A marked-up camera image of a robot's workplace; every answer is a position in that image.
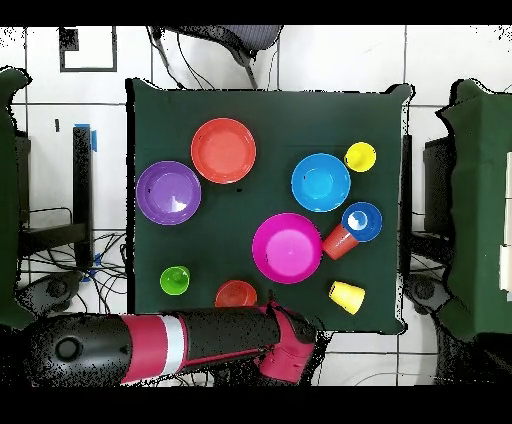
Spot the red-orange plastic cup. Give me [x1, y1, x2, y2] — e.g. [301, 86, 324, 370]
[321, 222, 360, 261]

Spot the golden yellow plastic cup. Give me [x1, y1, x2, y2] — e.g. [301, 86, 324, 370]
[328, 280, 366, 316]

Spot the grey office chair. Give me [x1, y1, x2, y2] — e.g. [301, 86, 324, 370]
[147, 25, 284, 90]

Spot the blue tape strip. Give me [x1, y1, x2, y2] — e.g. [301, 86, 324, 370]
[74, 123, 98, 154]

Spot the small orange bowl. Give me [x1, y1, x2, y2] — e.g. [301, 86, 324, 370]
[214, 279, 259, 309]

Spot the light blue plastic bowl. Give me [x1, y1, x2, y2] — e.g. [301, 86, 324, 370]
[290, 152, 352, 214]

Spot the grey chair base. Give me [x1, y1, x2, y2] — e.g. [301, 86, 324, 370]
[403, 273, 453, 315]

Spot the tangle of floor cables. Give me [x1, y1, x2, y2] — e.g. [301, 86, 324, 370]
[19, 229, 131, 317]

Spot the dark green tablecloth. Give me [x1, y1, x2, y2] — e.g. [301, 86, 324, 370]
[125, 77, 413, 334]

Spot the purple plastic bowl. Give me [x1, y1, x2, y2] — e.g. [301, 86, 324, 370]
[135, 160, 202, 227]

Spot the small dark blue bowl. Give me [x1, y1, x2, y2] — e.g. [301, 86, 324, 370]
[340, 201, 384, 244]

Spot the large shallow orange bowl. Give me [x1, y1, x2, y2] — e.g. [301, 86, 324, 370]
[190, 117, 258, 186]

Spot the green plastic cup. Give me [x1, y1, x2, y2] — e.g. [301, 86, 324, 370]
[159, 265, 192, 297]

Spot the black square frame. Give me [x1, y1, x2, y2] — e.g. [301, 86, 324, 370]
[58, 26, 118, 74]

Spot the lemon yellow plastic cup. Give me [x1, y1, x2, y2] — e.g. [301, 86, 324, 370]
[344, 141, 378, 174]

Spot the black chair base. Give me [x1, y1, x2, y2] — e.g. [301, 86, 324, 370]
[15, 271, 83, 317]

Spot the pink plastic bowl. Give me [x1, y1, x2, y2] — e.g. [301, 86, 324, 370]
[251, 212, 324, 285]

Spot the green cloth side table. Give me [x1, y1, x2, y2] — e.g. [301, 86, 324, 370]
[0, 66, 39, 331]
[435, 78, 512, 343]

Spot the black stand frame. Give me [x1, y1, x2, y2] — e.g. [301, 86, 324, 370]
[400, 133, 455, 241]
[17, 125, 95, 270]

